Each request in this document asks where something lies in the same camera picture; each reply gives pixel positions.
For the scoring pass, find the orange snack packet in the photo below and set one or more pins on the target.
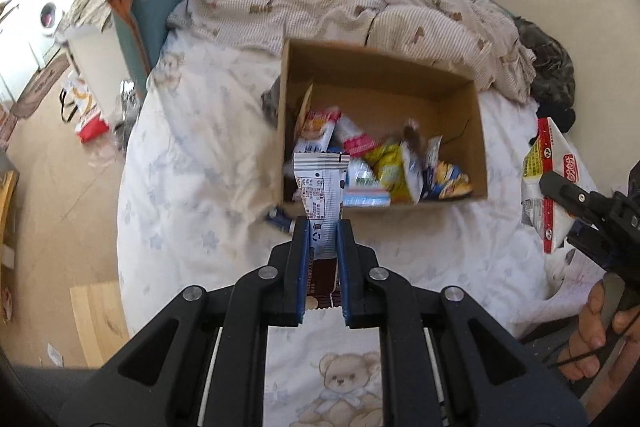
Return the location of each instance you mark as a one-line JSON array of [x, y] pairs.
[[315, 127]]

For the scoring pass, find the black cloth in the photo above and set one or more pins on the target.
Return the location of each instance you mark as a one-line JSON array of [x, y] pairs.
[[557, 117]]

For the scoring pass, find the pink white snack packet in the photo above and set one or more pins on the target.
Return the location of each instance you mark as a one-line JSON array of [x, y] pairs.
[[357, 139]]

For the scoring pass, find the yellow blue snack packet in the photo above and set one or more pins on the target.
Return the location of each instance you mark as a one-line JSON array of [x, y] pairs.
[[450, 182]]

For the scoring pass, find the white paper shopping bag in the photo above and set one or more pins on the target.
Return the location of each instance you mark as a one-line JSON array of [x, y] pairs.
[[85, 112]]

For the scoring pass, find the brown floor mat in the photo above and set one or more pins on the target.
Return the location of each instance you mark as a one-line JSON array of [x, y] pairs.
[[40, 84]]

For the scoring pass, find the wooden board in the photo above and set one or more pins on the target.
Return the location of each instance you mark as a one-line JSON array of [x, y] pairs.
[[100, 322]]

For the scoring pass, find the cardboard box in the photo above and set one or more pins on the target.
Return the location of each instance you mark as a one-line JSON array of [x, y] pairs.
[[380, 77]]

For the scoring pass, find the beige waffle quilt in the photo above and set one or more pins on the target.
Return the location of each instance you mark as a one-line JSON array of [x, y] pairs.
[[350, 2]]

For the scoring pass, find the white bear-print bed sheet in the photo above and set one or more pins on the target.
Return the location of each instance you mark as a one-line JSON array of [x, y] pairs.
[[200, 157]]

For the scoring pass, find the blue white snack packet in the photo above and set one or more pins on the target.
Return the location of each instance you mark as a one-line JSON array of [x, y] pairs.
[[367, 187]]

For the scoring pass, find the camouflage cloth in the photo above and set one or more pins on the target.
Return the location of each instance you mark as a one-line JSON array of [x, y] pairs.
[[550, 62]]

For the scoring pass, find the red white snack packet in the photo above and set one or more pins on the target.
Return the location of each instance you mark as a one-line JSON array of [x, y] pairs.
[[542, 162]]

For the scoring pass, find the person's right hand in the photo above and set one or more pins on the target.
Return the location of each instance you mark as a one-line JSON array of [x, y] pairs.
[[587, 337]]

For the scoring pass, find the small blue packet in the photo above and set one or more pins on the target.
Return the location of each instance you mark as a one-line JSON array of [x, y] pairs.
[[281, 219]]

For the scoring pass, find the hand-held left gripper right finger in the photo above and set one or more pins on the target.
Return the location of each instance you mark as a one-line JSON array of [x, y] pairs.
[[342, 267]]

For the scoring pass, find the teal cushion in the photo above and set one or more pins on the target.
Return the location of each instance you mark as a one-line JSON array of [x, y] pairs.
[[150, 7]]

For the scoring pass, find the white brown snack packet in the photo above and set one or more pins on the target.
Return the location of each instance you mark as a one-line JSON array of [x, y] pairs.
[[320, 187]]

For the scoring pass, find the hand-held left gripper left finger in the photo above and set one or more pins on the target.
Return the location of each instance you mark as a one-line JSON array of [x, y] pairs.
[[300, 267]]

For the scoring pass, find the white washing machine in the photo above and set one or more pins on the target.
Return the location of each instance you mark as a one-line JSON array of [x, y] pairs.
[[47, 14]]

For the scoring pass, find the small dark cloth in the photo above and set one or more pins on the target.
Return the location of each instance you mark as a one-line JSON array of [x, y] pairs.
[[272, 102]]

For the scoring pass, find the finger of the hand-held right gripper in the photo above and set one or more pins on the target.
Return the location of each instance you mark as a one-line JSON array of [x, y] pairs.
[[567, 189], [592, 249]]

